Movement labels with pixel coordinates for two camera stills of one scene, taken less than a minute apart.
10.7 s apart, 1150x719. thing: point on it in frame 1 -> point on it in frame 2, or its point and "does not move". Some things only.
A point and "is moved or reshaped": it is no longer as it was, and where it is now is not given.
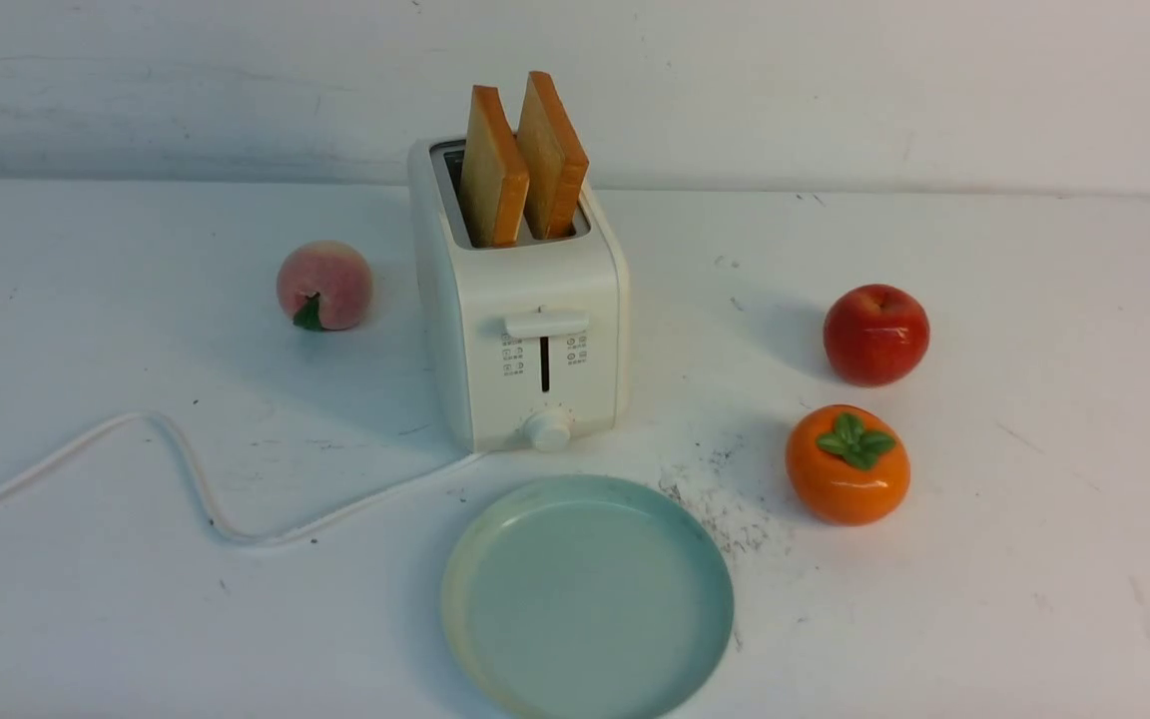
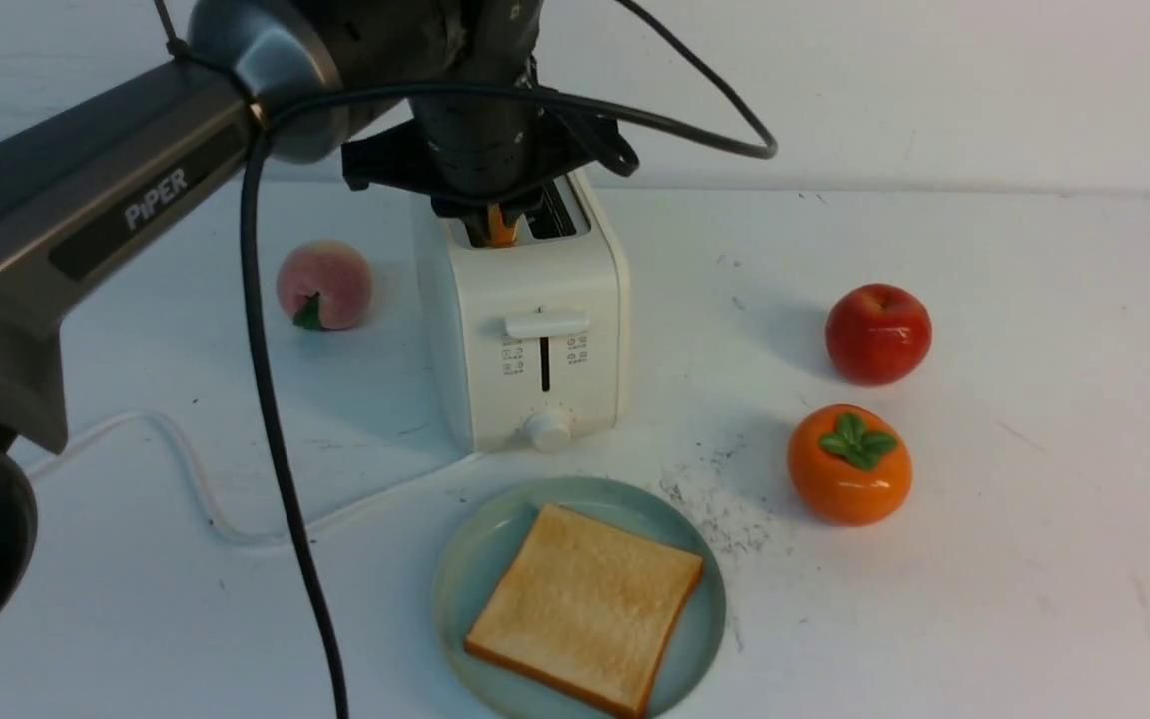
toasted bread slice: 552,163 is moved or reshaped
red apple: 876,336 does not move
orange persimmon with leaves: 847,464 does not move
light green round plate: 587,597 does not move
